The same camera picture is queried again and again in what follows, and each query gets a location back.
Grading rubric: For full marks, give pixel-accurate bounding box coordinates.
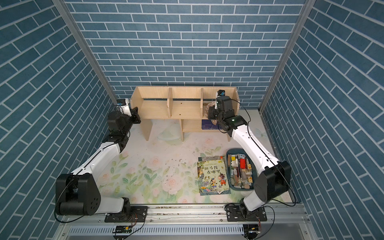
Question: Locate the light wooden bookshelf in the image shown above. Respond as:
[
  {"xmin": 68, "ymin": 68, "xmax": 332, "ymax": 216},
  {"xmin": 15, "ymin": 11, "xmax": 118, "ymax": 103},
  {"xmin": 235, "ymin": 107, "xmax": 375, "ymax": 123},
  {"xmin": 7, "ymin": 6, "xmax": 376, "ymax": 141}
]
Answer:
[{"xmin": 130, "ymin": 86, "xmax": 240, "ymax": 141}]

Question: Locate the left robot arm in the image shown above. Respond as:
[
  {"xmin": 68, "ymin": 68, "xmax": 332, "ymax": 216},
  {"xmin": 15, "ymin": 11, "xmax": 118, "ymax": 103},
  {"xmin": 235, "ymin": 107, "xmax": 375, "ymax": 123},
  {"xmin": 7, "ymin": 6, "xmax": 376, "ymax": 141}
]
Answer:
[{"xmin": 55, "ymin": 106, "xmax": 141, "ymax": 217}]

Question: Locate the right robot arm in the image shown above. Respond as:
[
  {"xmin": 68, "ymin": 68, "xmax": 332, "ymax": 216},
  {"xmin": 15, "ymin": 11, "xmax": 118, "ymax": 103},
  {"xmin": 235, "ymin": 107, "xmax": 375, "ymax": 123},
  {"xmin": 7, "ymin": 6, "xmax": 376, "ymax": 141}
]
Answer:
[{"xmin": 208, "ymin": 91, "xmax": 292, "ymax": 214}]

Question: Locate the dark blue book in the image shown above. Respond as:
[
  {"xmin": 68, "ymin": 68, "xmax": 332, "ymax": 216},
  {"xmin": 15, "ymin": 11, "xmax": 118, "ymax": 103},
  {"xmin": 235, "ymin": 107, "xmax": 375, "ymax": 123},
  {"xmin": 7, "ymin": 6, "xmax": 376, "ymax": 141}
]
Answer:
[{"xmin": 201, "ymin": 120, "xmax": 222, "ymax": 130}]

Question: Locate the floral table mat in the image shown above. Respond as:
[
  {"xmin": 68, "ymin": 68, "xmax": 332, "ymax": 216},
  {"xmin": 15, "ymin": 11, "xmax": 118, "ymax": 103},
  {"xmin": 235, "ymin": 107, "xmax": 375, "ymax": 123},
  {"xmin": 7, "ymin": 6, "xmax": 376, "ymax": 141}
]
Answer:
[{"xmin": 98, "ymin": 110, "xmax": 289, "ymax": 205}]

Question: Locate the teal tray of items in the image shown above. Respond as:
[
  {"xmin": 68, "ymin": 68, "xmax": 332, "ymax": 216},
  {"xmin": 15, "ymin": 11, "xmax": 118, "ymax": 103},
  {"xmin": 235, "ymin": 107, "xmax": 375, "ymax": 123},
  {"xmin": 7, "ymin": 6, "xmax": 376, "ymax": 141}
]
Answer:
[{"xmin": 226, "ymin": 148, "xmax": 258, "ymax": 192}]

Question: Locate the children's picture book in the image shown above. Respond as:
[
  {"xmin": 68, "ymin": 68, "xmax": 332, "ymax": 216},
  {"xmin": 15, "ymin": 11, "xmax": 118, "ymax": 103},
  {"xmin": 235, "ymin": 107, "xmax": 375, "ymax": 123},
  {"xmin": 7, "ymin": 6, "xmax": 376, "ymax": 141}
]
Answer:
[{"xmin": 197, "ymin": 156, "xmax": 231, "ymax": 196}]

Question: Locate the left circuit board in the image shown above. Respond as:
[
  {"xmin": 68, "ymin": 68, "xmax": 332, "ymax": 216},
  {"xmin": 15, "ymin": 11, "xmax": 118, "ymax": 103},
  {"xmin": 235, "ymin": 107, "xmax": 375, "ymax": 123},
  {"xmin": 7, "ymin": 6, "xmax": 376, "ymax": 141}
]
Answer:
[{"xmin": 113, "ymin": 226, "xmax": 133, "ymax": 235}]

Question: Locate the circuit board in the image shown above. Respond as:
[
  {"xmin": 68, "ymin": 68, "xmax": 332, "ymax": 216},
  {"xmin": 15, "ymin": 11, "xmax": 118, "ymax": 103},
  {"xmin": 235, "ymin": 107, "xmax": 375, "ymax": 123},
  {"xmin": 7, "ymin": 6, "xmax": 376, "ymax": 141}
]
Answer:
[
  {"xmin": 243, "ymin": 224, "xmax": 261, "ymax": 235},
  {"xmin": 113, "ymin": 226, "xmax": 133, "ymax": 235}
]

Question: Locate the right circuit board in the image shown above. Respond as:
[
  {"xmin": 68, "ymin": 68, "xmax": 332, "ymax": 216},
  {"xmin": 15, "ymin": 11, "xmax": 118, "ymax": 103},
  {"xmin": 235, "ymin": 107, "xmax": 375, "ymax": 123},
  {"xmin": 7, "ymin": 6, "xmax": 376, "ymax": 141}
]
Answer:
[{"xmin": 243, "ymin": 224, "xmax": 261, "ymax": 235}]

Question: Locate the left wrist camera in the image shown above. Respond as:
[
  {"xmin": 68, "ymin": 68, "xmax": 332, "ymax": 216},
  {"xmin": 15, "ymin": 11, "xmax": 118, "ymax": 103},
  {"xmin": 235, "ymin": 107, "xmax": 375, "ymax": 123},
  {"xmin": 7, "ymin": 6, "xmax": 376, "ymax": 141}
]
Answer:
[{"xmin": 117, "ymin": 98, "xmax": 132, "ymax": 117}]

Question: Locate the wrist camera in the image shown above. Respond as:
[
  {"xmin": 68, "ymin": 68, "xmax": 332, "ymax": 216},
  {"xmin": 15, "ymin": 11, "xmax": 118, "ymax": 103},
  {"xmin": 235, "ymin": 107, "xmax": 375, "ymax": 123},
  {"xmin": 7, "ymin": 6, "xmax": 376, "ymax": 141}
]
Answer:
[
  {"xmin": 117, "ymin": 98, "xmax": 132, "ymax": 117},
  {"xmin": 216, "ymin": 90, "xmax": 226, "ymax": 98}
]

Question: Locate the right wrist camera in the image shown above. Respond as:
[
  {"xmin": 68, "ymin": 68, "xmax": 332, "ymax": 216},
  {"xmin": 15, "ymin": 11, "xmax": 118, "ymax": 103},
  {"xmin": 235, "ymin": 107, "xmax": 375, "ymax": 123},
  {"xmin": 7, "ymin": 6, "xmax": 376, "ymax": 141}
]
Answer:
[{"xmin": 216, "ymin": 90, "xmax": 226, "ymax": 98}]

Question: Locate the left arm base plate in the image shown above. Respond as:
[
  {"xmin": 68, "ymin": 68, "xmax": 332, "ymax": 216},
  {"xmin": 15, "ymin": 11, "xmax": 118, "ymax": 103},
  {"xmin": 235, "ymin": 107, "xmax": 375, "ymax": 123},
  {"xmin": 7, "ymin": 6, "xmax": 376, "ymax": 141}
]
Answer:
[{"xmin": 105, "ymin": 206, "xmax": 148, "ymax": 224}]

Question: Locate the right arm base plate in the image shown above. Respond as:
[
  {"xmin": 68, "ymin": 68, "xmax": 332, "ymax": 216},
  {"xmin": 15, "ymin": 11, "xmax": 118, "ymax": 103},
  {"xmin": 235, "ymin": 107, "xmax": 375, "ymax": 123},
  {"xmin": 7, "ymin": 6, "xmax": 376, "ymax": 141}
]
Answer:
[{"xmin": 224, "ymin": 203, "xmax": 267, "ymax": 222}]

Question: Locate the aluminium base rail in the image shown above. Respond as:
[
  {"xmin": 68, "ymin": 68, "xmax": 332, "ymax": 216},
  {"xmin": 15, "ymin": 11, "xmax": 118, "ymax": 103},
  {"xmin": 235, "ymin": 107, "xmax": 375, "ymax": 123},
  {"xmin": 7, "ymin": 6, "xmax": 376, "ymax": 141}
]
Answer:
[{"xmin": 60, "ymin": 202, "xmax": 310, "ymax": 227}]

